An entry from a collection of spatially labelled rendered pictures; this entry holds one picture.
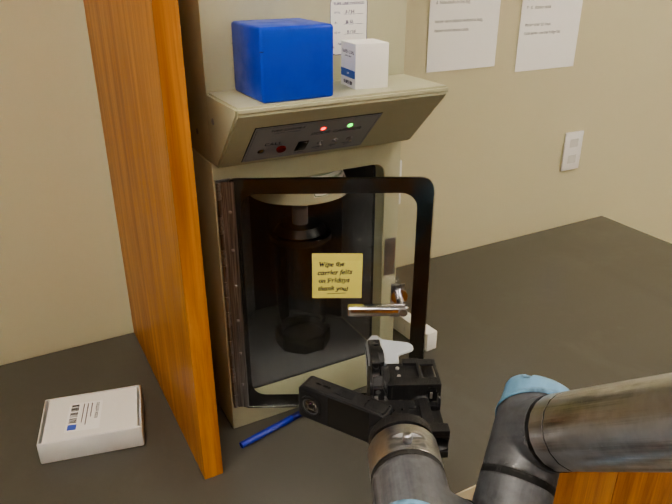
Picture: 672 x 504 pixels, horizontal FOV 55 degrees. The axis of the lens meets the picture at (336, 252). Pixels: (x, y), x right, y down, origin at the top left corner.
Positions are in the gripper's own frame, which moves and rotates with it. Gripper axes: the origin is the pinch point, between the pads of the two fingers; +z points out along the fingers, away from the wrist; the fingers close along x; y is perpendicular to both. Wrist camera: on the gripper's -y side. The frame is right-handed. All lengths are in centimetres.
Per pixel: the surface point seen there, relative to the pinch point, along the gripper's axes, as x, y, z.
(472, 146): 2, 34, 91
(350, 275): 3.6, -1.9, 13.6
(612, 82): 15, 78, 113
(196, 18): 40.2, -22.2, 15.6
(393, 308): 0.6, 4.3, 8.7
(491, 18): 34, 36, 92
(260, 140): 25.4, -14.2, 10.3
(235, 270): 4.6, -19.2, 13.6
